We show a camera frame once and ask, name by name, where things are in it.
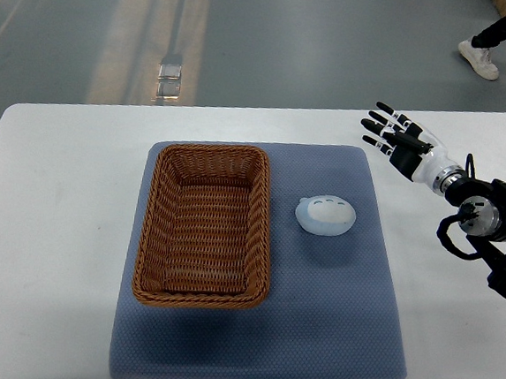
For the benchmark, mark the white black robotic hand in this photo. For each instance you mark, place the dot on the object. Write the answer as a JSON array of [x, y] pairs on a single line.
[[411, 149]]

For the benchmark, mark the blue white plush toy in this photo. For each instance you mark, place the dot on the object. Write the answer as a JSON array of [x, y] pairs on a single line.
[[325, 215]]

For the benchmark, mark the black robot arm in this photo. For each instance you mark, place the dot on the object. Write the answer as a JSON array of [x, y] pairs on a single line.
[[481, 215]]

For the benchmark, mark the brown wicker basket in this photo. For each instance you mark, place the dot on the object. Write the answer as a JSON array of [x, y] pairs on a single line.
[[204, 241]]

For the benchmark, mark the white sneaker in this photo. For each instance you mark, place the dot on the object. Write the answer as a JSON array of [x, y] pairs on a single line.
[[479, 59]]

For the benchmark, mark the blue foam mat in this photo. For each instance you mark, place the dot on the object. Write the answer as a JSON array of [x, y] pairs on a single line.
[[330, 313]]

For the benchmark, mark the metal floor plate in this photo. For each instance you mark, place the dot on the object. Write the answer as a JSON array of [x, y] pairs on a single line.
[[169, 77]]

